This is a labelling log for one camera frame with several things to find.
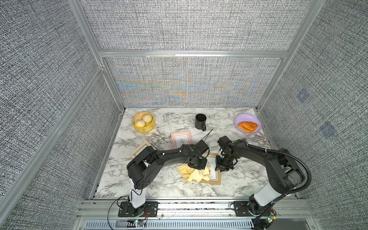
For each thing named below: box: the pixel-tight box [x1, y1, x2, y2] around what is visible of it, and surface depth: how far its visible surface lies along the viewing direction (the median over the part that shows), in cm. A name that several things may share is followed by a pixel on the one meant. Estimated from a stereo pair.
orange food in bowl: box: [238, 121, 259, 134], surface depth 106 cm
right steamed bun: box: [142, 113, 153, 123], surface depth 108 cm
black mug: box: [194, 113, 207, 132], surface depth 105 cm
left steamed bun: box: [134, 119, 146, 127], surface depth 105 cm
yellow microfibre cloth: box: [176, 163, 211, 183], surface depth 81 cm
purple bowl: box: [234, 113, 263, 135], surface depth 108 cm
